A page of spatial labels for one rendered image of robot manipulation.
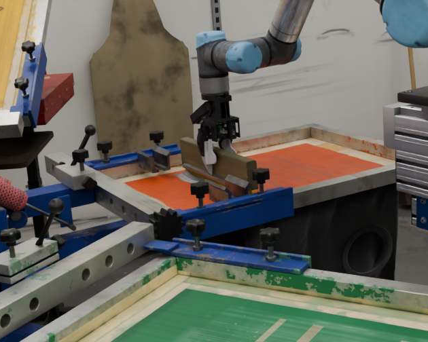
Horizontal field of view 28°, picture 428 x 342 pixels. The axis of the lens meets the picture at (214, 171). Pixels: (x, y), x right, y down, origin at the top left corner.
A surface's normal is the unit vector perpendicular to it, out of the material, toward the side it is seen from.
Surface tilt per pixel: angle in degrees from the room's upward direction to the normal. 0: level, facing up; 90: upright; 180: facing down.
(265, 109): 90
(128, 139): 90
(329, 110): 90
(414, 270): 0
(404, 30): 94
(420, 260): 0
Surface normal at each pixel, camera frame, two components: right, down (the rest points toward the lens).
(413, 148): -0.83, 0.21
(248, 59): 0.59, 0.17
